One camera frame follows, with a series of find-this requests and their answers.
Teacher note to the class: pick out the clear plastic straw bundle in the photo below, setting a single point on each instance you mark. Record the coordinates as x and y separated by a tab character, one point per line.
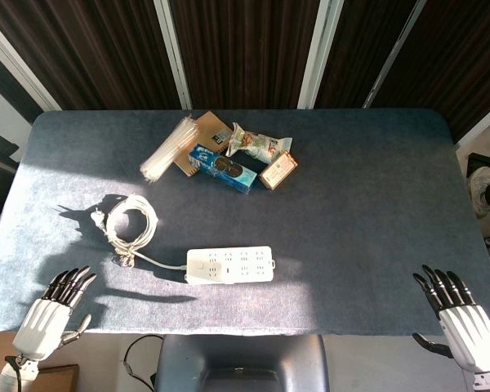
167	151

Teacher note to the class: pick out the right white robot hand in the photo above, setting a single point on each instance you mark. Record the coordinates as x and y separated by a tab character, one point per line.
465	330

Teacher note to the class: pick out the small brown labelled box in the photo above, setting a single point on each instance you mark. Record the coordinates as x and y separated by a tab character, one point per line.
278	170

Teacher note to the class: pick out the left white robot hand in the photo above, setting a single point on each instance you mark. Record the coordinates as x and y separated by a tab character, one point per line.
43	322

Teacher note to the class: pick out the blue table cloth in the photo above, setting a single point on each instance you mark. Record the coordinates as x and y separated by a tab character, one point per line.
351	228

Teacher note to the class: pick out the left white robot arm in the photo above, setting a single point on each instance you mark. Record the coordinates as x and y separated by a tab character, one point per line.
14	375

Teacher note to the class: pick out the blue cookie box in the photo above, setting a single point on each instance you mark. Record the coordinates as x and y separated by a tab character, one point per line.
224	169

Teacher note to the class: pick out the white partition frame post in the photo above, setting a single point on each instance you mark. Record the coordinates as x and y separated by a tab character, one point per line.
319	53
172	53
22	69

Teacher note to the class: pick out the white power strip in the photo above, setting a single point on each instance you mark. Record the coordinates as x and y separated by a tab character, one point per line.
245	265

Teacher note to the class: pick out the white sneaker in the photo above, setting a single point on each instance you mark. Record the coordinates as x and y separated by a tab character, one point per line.
479	188

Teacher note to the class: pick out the white snack bag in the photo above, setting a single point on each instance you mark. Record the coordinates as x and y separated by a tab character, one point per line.
257	143

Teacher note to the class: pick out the brown kraft notebook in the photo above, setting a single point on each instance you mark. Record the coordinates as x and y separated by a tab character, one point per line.
210	130

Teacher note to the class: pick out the grey partition frame post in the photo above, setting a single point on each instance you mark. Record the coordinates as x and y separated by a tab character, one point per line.
394	53

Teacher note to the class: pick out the dark striped partition panel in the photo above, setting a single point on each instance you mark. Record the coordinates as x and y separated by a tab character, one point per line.
363	45
457	53
90	49
245	49

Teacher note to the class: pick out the brown cardboard box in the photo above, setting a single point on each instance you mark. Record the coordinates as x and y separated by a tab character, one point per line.
59	379

